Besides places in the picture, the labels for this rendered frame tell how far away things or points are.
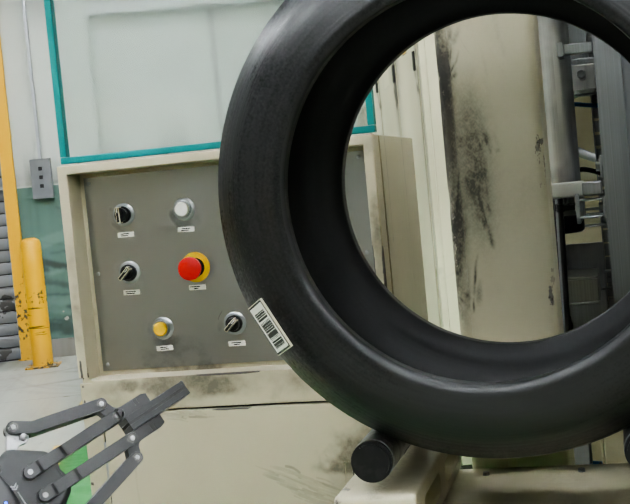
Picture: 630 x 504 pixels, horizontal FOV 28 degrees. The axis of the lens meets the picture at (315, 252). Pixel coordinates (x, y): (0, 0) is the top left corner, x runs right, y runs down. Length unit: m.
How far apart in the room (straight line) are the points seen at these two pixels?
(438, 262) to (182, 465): 2.74
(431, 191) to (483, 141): 3.10
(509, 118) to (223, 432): 0.78
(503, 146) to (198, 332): 0.73
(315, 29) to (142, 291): 0.99
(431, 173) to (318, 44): 3.49
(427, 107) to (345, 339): 3.51
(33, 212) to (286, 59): 9.21
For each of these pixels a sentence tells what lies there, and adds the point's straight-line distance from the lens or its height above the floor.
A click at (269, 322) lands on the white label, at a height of 1.06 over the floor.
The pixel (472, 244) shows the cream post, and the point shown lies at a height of 1.10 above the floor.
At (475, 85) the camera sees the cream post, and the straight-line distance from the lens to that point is 1.65.
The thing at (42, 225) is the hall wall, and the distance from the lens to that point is 10.45.
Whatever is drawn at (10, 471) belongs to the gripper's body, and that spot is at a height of 0.96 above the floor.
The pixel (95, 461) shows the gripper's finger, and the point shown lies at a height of 0.95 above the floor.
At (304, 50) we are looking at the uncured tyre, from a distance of 1.28.
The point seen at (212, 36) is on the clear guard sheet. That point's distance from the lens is 2.11.
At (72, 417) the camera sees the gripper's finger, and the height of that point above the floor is 1.00.
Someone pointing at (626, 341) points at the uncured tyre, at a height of 1.02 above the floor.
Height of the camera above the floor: 1.19
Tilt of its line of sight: 3 degrees down
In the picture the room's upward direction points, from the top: 5 degrees counter-clockwise
